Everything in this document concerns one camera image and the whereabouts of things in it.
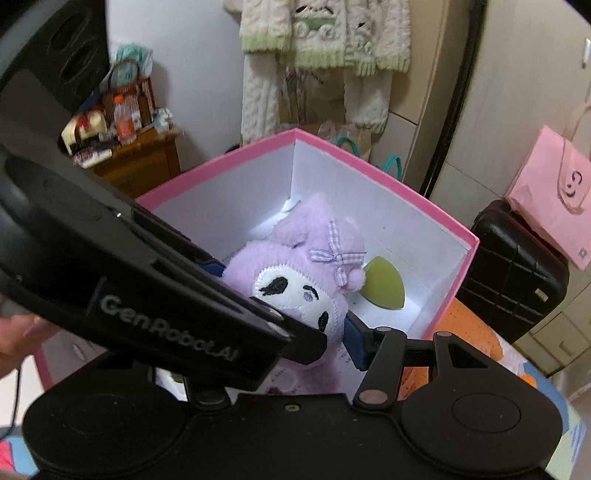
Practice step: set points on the white fleece pajama pants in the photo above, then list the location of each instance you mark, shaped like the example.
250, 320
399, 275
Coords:
263, 106

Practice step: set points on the wooden nightstand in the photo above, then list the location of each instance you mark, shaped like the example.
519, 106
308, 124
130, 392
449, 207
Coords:
138, 166

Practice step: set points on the purple plush toy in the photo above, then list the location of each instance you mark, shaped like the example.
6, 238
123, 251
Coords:
295, 258

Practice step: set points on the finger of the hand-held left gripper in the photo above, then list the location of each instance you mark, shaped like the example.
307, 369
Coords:
304, 344
184, 242

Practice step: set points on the beige wardrobe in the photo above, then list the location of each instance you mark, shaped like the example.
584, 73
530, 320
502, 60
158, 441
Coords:
531, 69

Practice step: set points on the patchwork blanket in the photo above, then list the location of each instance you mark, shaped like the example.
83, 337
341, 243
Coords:
466, 323

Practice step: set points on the person's left hand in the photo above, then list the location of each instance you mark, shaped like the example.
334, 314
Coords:
18, 337

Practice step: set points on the tall beige carton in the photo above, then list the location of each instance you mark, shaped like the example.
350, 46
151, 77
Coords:
425, 55

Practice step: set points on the orange drink bottle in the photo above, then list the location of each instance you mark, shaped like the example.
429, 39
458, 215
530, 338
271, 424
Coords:
123, 120

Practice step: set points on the brown woven basket bag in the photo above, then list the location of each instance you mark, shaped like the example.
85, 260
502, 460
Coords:
134, 99

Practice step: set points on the pale green patterned packet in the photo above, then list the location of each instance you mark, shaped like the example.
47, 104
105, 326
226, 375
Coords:
134, 55

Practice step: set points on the green makeup sponge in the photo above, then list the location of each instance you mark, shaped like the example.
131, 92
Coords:
383, 286

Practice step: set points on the white fleece pajama jacket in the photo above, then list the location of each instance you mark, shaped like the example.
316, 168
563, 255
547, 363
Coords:
323, 32

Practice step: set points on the black suitcase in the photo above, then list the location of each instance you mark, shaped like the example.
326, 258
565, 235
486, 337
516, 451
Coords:
508, 277

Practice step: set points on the cream red box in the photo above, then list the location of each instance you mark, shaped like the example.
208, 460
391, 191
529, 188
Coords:
85, 131

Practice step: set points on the pink tote bag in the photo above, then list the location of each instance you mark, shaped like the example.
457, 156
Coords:
545, 194

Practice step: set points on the pink cardboard box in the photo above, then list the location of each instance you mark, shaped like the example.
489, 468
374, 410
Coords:
369, 207

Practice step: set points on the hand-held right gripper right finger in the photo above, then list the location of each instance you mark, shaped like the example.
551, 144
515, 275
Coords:
355, 341

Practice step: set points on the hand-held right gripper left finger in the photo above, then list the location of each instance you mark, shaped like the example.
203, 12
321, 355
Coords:
201, 390

